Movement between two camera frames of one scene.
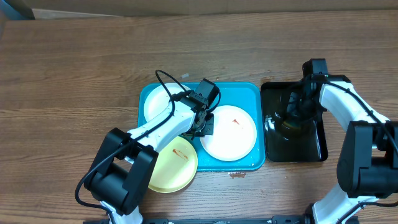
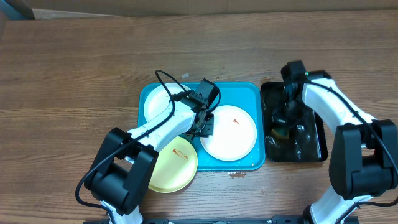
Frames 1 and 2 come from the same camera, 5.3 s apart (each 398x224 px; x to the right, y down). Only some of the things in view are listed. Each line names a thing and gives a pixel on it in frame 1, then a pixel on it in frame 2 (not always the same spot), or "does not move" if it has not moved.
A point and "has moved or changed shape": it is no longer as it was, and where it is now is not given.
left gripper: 208,130 does not move
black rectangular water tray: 295,130 does not move
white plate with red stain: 234,134 does not move
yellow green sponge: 292,126 has moved or changed shape
